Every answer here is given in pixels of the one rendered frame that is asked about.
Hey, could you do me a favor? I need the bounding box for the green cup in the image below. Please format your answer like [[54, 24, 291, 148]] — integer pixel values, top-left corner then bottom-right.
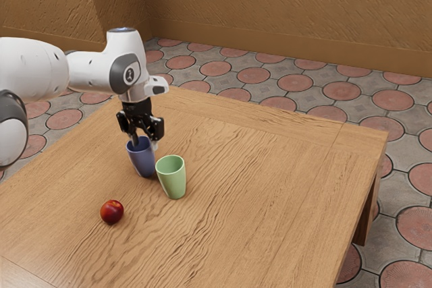
[[155, 154, 187, 200]]

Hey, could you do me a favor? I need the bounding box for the red apple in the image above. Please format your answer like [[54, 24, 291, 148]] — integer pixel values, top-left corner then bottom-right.
[[100, 200, 125, 226]]

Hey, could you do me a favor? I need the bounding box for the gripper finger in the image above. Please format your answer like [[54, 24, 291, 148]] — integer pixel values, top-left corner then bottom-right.
[[140, 115, 165, 152], [115, 110, 141, 150]]

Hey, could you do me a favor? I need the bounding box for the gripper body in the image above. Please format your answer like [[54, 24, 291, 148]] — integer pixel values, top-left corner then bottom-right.
[[120, 98, 153, 123]]

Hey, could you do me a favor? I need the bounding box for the blue cup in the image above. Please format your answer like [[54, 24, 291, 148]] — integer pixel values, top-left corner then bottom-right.
[[126, 136, 157, 179]]

